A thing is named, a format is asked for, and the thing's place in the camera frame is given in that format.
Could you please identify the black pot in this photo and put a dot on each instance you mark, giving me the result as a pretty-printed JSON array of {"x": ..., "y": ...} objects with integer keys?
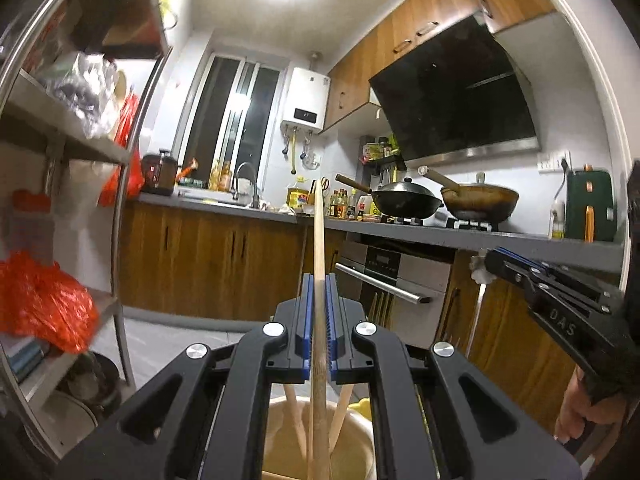
[{"x": 95, "y": 385}]

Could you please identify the wooden cabinet beside oven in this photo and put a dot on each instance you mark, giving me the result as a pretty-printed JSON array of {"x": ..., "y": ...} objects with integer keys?
[{"x": 520, "y": 350}]

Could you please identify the silver flower spoon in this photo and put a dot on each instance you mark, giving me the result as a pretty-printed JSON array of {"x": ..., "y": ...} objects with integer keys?
[{"x": 477, "y": 267}]

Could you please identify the yellow plastic tulip utensil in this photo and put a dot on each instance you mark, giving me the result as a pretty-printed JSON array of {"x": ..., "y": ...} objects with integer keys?
[{"x": 361, "y": 406}]

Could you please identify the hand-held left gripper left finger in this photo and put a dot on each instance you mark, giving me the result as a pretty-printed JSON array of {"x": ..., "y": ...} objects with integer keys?
[{"x": 308, "y": 322}]

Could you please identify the row of condiment bottles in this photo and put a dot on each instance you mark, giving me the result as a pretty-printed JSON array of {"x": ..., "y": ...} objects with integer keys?
[{"x": 345, "y": 205}]

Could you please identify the wall spice rack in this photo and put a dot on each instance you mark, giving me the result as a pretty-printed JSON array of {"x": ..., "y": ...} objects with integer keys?
[{"x": 382, "y": 157}]

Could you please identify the grey countertop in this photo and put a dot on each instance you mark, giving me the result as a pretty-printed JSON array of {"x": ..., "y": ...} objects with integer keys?
[{"x": 450, "y": 240}]

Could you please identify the wooden base cabinet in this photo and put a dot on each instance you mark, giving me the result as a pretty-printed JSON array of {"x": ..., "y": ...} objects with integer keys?
[{"x": 210, "y": 260}]

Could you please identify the wooden wall cabinets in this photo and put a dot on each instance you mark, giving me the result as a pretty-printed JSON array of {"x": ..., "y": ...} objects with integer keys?
[{"x": 380, "y": 45}]

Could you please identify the yellow oil bottle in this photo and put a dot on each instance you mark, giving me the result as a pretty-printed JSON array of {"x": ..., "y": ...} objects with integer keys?
[{"x": 297, "y": 197}]

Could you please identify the metal faucet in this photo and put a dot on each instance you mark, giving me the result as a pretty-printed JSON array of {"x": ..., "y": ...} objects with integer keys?
[{"x": 254, "y": 185}]

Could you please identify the dark red electric pot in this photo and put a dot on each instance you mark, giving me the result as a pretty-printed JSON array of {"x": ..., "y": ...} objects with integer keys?
[{"x": 160, "y": 172}]

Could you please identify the metal storage rack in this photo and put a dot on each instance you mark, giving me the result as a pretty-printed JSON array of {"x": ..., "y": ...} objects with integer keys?
[{"x": 120, "y": 260}]

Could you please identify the kitchen window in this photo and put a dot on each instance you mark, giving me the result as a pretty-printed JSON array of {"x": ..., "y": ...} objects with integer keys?
[{"x": 230, "y": 115}]

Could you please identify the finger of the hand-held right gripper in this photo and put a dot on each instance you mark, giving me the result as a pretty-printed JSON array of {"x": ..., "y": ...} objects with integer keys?
[
  {"x": 530, "y": 258},
  {"x": 505, "y": 267}
]

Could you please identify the white power outlet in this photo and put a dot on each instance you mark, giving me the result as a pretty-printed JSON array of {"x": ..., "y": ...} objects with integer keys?
[{"x": 552, "y": 162}]

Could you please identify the stainless built-in oven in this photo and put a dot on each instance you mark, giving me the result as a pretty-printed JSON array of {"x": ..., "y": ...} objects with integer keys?
[{"x": 400, "y": 275}]

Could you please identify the clear plastic bag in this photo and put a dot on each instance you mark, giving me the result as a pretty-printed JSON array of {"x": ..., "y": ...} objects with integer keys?
[{"x": 87, "y": 92}]

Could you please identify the white water heater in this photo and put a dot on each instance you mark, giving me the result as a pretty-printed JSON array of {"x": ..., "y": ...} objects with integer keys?
[{"x": 305, "y": 100}]

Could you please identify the wooden chopstick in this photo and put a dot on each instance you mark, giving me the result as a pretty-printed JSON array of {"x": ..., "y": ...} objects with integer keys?
[
  {"x": 340, "y": 417},
  {"x": 295, "y": 417},
  {"x": 318, "y": 240}
]

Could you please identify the brown wok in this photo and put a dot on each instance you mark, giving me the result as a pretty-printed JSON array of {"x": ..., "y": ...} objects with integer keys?
[{"x": 480, "y": 202}]

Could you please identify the person's right hand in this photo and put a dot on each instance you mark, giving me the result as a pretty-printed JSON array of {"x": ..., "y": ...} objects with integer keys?
[{"x": 572, "y": 410}]

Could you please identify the black range hood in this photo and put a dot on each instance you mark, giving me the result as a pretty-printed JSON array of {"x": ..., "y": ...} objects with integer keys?
[{"x": 450, "y": 95}]

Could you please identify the floral ceramic utensil holder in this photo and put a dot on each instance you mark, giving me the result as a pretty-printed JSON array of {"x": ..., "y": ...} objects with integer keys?
[{"x": 352, "y": 452}]

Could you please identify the dark green appliance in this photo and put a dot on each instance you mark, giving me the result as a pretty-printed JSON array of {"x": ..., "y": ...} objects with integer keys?
[{"x": 590, "y": 205}]

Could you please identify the orange plastic bag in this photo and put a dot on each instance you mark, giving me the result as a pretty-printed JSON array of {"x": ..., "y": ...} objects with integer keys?
[
  {"x": 45, "y": 305},
  {"x": 122, "y": 160}
]

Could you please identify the black wok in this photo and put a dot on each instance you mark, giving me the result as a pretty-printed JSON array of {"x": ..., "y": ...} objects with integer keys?
[{"x": 405, "y": 200}]

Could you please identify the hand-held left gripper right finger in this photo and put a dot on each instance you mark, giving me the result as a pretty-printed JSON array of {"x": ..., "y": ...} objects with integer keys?
[{"x": 332, "y": 322}]

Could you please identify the gas stove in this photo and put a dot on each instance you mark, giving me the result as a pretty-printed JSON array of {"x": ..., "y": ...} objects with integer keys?
[{"x": 440, "y": 222}]

